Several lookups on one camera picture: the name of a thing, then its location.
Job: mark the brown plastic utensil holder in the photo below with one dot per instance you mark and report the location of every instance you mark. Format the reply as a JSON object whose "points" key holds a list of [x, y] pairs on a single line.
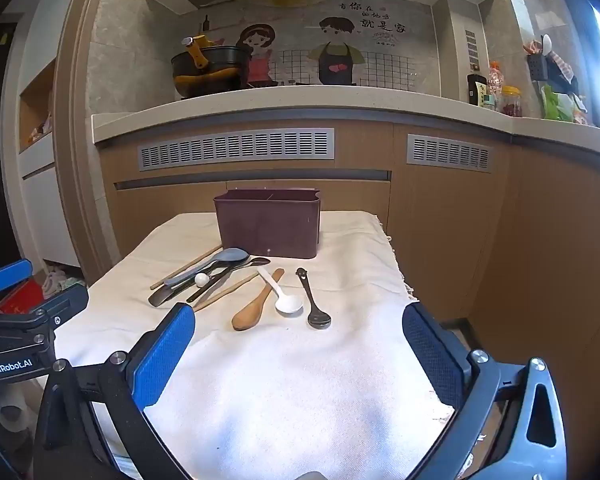
{"points": [[267, 227]]}

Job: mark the grey-blue plastic spoon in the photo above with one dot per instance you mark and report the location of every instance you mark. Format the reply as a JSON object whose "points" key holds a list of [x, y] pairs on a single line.
{"points": [[234, 256]]}

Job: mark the dark sauce bottle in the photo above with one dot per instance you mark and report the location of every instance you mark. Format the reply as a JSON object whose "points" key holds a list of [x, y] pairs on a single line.
{"points": [[476, 90]]}

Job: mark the metal fork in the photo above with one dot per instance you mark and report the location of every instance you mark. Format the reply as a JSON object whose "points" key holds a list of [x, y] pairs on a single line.
{"points": [[162, 298]]}

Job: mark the wooden spoon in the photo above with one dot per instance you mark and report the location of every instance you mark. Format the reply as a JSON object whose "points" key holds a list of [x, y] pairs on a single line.
{"points": [[252, 312]]}

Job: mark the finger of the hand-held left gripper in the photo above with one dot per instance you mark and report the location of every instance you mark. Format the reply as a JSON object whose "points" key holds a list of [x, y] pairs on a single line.
{"points": [[10, 274], [67, 301]]}

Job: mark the orange cap drink bottle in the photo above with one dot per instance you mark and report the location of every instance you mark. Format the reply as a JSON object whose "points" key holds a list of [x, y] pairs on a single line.
{"points": [[495, 80]]}

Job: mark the small pale bottle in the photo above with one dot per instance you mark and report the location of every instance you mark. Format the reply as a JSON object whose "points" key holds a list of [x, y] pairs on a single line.
{"points": [[489, 101]]}

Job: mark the white paper roll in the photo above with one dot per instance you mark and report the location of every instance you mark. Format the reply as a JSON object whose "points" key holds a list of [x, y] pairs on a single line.
{"points": [[14, 410]]}

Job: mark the cartoon wall poster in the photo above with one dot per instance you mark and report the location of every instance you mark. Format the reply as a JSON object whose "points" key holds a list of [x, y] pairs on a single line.
{"points": [[380, 55]]}

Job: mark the white ladle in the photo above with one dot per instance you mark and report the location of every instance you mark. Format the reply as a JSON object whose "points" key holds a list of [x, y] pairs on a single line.
{"points": [[547, 44]]}

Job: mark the wooden base cabinet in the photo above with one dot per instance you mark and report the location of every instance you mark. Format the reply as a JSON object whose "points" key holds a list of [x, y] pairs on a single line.
{"points": [[505, 240]]}

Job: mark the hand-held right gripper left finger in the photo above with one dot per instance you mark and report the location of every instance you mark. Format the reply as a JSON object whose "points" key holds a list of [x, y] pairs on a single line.
{"points": [[162, 355]]}

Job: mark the dark metal spoon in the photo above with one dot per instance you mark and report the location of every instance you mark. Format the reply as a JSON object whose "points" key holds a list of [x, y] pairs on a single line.
{"points": [[261, 262]]}

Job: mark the white shelf cabinet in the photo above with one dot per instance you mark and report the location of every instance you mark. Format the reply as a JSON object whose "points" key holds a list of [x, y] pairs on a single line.
{"points": [[37, 160]]}

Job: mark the long grey vent grille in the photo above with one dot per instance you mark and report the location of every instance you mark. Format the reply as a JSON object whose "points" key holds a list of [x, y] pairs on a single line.
{"points": [[235, 149]]}

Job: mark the beige stone countertop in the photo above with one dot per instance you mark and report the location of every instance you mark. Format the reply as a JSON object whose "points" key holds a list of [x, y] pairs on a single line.
{"points": [[300, 102]]}

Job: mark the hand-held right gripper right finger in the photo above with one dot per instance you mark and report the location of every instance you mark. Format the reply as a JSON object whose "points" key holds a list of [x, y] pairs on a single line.
{"points": [[432, 360]]}

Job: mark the wall socket strip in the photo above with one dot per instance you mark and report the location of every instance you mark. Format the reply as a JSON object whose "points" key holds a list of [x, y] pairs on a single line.
{"points": [[472, 50]]}

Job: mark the yellow lid jar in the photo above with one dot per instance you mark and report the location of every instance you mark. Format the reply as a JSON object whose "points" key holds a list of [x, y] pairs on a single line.
{"points": [[511, 102]]}

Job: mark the short grey vent grille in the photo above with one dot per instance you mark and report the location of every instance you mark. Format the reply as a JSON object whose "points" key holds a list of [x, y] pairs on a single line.
{"points": [[449, 152]]}

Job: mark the dark hanging cloth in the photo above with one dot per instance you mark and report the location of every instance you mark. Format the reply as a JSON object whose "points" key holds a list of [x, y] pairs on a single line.
{"points": [[564, 72]]}

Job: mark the wooden chopstick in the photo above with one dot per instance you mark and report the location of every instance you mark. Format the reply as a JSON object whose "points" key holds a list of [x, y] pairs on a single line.
{"points": [[187, 266], [227, 292]]}

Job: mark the white table cloth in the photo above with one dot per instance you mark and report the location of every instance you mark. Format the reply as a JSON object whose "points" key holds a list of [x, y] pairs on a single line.
{"points": [[290, 400]]}

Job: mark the red box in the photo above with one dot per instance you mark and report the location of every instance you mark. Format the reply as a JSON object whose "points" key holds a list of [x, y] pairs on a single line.
{"points": [[20, 297]]}

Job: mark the green plastic bag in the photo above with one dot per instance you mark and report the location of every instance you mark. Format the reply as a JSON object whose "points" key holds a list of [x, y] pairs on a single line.
{"points": [[555, 105]]}

